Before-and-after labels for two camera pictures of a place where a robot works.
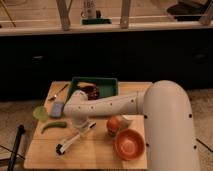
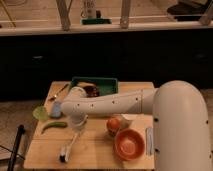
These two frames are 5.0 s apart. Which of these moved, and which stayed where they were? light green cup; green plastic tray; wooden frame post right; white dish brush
Moved: white dish brush
Stayed: light green cup; green plastic tray; wooden frame post right
